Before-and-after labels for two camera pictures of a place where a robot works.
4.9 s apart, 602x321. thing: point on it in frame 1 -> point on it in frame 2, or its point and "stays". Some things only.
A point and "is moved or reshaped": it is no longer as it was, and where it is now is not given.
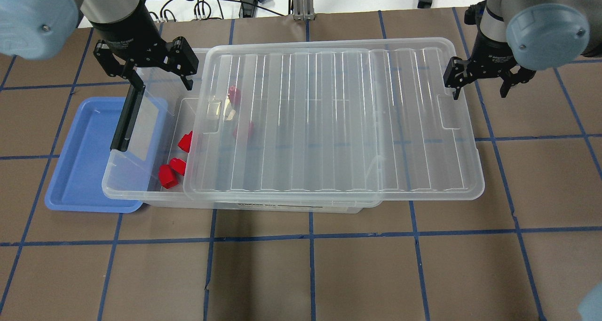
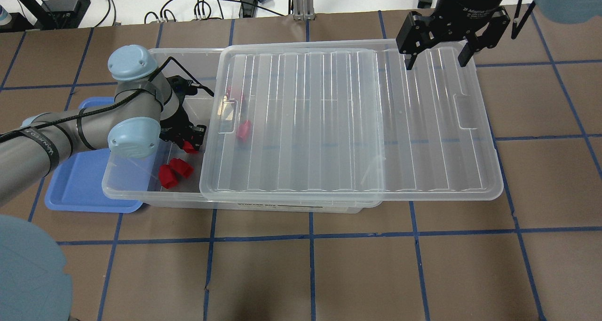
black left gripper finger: x=185 y=65 -> x=196 y=133
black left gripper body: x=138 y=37 -> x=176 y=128
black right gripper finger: x=458 y=72 -> x=417 y=32
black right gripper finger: x=523 y=76 -> x=488 y=38
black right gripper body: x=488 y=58 -> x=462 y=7
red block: x=166 y=177 stays
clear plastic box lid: x=329 y=122 is moved or reshaped
